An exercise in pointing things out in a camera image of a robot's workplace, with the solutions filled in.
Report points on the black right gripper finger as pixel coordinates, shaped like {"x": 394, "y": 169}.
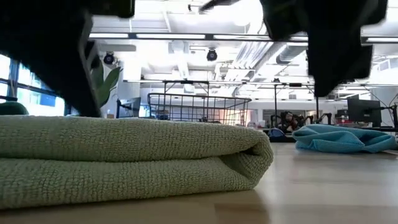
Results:
{"x": 335, "y": 62}

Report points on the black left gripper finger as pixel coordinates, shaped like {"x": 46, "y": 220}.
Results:
{"x": 68, "y": 77}

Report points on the blue microfiber towel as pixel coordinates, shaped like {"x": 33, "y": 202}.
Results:
{"x": 342, "y": 140}

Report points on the green snake plant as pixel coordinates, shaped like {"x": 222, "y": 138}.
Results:
{"x": 107, "y": 87}

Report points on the large office window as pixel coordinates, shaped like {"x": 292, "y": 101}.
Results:
{"x": 31, "y": 93}

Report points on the round black ceiling device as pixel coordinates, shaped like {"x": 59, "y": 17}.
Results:
{"x": 109, "y": 58}
{"x": 211, "y": 55}

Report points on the black computer monitor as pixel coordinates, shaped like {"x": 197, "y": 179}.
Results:
{"x": 363, "y": 112}
{"x": 130, "y": 107}

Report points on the person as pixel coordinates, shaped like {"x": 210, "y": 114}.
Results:
{"x": 289, "y": 119}

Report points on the long ceiling light strip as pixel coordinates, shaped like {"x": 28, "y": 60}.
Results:
{"x": 155, "y": 36}

